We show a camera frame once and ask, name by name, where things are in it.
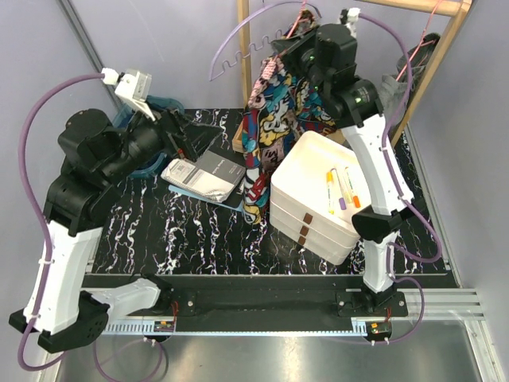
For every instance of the white stacked trays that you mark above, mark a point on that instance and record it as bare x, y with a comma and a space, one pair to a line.
299, 197

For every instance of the blue clipboard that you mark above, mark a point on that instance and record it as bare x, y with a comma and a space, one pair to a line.
234, 201

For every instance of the orange cap marker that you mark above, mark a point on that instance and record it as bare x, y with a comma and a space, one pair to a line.
352, 189

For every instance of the teal plastic bin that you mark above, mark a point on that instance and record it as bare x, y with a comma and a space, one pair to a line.
155, 165

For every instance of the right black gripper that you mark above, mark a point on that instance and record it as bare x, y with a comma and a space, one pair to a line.
290, 56

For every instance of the pink wire hanger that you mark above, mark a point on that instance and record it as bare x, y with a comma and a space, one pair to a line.
292, 35
422, 40

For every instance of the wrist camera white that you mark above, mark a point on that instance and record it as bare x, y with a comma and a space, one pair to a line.
349, 18
132, 87

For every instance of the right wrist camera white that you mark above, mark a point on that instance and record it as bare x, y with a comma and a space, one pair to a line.
349, 18

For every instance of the grey shorts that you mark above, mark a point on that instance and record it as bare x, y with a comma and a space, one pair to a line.
391, 91

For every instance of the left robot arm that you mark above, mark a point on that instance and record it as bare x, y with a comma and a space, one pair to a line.
97, 158

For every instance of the colourful comic print shorts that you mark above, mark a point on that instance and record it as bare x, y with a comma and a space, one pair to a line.
281, 108

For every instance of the yellow cap marker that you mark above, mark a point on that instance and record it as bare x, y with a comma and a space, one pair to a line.
330, 182

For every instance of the purple cap marker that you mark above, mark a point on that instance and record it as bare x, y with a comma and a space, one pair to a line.
344, 195

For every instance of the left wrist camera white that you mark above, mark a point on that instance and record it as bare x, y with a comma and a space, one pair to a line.
132, 87

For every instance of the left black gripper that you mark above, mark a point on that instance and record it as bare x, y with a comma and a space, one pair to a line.
192, 137

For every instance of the lavender plastic hanger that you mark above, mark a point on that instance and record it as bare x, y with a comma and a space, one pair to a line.
246, 47

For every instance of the grey spiral notebook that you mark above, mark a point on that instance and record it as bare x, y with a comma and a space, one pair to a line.
214, 176

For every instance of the black marbled table mat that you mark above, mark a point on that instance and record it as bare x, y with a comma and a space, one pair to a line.
153, 230

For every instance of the wooden clothes rack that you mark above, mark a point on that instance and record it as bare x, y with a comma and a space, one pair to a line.
456, 11

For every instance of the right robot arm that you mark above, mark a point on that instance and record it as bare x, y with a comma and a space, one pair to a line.
326, 57

